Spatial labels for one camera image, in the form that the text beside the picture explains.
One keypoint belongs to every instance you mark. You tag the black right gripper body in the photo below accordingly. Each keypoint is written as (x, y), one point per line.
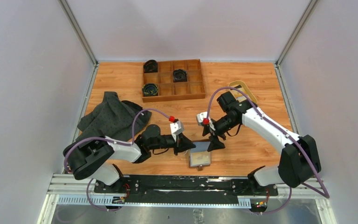
(223, 125)

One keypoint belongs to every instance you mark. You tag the brown leather card holder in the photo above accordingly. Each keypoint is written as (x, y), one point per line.
(201, 146)

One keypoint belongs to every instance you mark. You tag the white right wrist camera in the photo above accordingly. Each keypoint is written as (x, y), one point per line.
(206, 123)

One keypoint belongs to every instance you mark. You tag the black-green coiled belt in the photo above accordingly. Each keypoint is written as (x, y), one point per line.
(150, 90)

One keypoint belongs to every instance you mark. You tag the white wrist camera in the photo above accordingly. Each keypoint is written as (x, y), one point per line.
(206, 123)
(176, 129)

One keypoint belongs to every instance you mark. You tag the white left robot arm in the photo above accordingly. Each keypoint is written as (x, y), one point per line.
(88, 158)

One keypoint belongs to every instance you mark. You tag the wooden compartment tray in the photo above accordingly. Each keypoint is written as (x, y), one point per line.
(172, 80)

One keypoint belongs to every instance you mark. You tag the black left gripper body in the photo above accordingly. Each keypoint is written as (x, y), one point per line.
(166, 142)

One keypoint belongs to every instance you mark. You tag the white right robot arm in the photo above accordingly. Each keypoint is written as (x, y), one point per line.
(299, 159)

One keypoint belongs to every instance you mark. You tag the dark grey dotted cloth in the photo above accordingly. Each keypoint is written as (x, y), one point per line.
(112, 117)

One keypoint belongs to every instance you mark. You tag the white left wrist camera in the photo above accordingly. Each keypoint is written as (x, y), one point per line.
(176, 129)

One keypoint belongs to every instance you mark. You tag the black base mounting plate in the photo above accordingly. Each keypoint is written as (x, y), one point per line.
(176, 189)

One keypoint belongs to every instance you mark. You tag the yellow oval card tray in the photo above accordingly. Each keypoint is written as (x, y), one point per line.
(240, 85)

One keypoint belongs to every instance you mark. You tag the black coiled belt middle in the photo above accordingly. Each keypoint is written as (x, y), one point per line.
(179, 75)

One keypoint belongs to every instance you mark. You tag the black coiled belt top-left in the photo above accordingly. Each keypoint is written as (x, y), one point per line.
(150, 66)

